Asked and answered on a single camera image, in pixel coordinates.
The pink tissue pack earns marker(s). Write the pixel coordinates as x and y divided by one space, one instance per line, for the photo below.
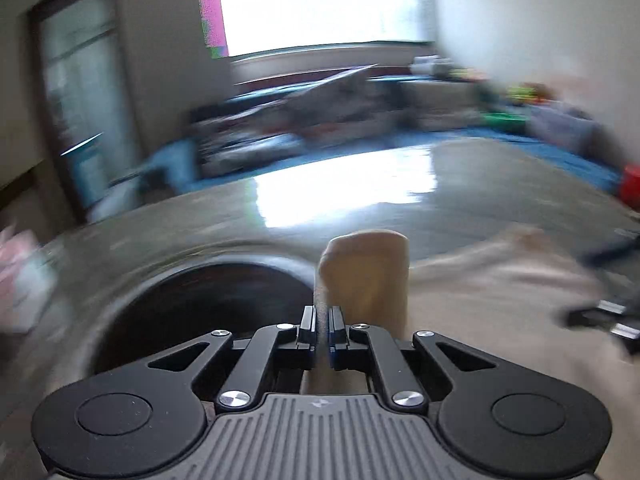
27 282

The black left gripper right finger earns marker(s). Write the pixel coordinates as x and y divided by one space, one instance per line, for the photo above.
492 415

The green plastic bowl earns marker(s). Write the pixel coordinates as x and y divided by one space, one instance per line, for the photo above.
505 122

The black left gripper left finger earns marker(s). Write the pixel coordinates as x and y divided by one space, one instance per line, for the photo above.
144 416

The round black table stove recess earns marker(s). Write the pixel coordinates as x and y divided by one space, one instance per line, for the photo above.
239 293

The window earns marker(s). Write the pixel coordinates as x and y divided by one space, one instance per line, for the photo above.
247 27

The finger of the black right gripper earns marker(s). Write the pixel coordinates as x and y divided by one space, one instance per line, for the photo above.
626 245
619 320

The blue corner sofa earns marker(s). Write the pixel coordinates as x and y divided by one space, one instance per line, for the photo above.
349 113

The cream beige garment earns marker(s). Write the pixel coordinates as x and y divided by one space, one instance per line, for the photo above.
504 296

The glass door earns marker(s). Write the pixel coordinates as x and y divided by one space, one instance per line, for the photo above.
83 103

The plush toy pile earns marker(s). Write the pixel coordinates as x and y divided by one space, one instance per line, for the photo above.
529 93

